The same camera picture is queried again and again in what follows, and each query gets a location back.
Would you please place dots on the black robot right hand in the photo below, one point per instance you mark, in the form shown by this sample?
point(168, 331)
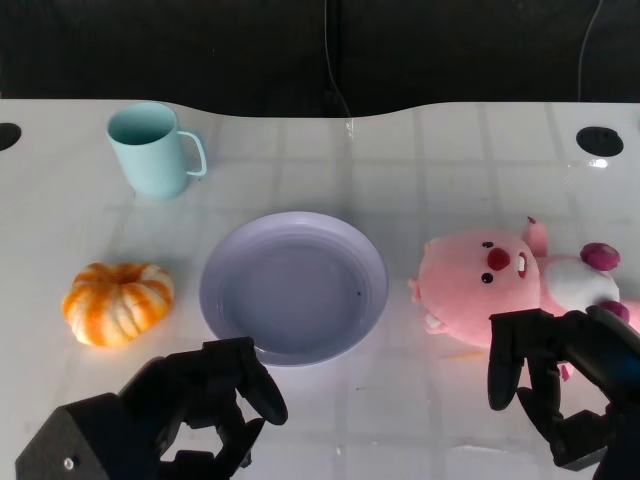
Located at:
point(595, 340)

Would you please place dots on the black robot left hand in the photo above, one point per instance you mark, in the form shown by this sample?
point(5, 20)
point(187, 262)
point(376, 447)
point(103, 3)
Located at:
point(215, 370)

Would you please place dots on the pink beaver plush doll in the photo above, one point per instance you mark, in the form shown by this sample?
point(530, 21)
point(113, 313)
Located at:
point(465, 290)

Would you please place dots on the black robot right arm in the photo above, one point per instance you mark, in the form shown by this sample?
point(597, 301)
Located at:
point(625, 450)

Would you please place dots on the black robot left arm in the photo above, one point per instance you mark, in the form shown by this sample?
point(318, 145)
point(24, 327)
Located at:
point(75, 440)

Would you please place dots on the lavender plastic plate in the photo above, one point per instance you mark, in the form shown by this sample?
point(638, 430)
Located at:
point(295, 290)

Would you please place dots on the orange white striped pumpkin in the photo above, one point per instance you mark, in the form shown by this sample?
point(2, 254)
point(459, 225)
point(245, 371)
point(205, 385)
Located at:
point(117, 305)

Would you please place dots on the black table grommet hole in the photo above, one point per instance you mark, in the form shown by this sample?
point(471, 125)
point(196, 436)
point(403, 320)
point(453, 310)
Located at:
point(7, 136)
point(600, 140)

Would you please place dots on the light blue plastic mug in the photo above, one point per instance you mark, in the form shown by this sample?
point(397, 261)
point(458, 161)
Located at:
point(150, 160)

